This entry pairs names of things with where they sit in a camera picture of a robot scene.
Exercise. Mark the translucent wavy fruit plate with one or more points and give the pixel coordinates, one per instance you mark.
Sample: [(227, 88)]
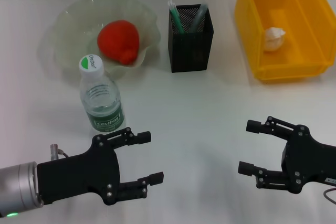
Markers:
[(71, 32)]

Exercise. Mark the clear green-label water bottle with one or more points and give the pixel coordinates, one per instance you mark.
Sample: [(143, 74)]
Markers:
[(101, 103)]

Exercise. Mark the grey pen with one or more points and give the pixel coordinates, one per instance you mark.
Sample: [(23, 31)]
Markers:
[(198, 19)]

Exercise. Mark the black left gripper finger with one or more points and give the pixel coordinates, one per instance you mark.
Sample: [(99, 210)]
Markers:
[(140, 137), (131, 190)]

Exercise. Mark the orange fruit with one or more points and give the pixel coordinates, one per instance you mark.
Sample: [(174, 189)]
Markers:
[(118, 40)]

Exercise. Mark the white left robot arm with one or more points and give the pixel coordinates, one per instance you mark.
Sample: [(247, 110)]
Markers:
[(18, 187)]

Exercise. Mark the yellow plastic storage bin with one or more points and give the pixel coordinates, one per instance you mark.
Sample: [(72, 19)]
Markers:
[(288, 58)]

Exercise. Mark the black mesh pen holder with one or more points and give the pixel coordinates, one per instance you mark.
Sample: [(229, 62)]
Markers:
[(190, 51)]

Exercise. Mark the green utility knife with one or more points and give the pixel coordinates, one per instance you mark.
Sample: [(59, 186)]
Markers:
[(177, 19)]

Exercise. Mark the white paper ball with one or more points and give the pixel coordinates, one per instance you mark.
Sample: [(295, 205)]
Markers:
[(274, 40)]

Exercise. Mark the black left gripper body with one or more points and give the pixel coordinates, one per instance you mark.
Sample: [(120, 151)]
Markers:
[(78, 174)]

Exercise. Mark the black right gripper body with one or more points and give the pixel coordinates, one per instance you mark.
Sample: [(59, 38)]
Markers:
[(309, 161)]

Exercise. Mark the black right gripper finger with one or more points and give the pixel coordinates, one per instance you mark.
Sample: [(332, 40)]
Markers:
[(270, 179), (253, 126)]

